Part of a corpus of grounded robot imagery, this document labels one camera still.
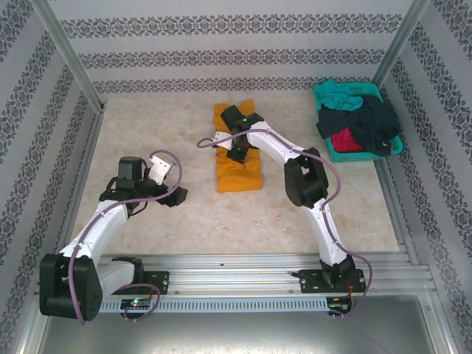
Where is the orange t-shirt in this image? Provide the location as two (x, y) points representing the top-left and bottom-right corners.
(212, 98), (263, 194)

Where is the teal t-shirt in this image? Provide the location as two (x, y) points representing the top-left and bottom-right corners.
(317, 79), (364, 111)

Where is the red t-shirt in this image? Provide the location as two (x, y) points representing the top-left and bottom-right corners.
(330, 127), (366, 153)

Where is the teal plastic basket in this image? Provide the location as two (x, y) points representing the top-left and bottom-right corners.
(312, 83), (404, 164)

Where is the small circuit board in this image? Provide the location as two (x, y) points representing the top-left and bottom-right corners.
(329, 296), (354, 313)
(120, 299), (152, 310)

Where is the navy t-shirt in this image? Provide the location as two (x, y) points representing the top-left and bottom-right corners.
(316, 96), (401, 156)

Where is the grey metal shelf panel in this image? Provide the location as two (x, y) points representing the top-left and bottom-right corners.
(36, 311), (451, 354)

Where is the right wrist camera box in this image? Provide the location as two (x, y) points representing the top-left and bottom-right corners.
(213, 131), (237, 149)

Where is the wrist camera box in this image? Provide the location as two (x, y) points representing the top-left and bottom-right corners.
(213, 131), (237, 149)
(147, 154), (176, 185)

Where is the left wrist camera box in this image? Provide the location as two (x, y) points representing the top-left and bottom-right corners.
(147, 154), (176, 185)

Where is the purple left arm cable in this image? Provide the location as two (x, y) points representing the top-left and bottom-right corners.
(69, 149), (184, 326)

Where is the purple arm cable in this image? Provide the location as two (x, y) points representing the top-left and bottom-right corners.
(198, 125), (373, 319)
(69, 149), (184, 326)

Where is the aluminium table side rail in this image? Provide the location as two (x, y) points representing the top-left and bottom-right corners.
(49, 108), (106, 266)
(374, 160), (421, 265)

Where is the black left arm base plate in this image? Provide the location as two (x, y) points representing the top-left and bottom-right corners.
(103, 271), (170, 296)

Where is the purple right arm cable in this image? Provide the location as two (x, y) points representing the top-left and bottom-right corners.
(198, 125), (373, 319)

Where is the aluminium frame post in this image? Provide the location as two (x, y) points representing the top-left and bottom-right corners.
(31, 0), (106, 114)
(370, 0), (432, 91)

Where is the aluminium mounting rail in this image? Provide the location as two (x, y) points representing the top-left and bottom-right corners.
(35, 253), (432, 296)

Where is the slotted grey cable duct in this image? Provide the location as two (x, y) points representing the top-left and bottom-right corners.
(99, 297), (329, 313)

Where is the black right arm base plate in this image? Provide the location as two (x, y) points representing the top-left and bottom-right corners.
(299, 268), (368, 295)

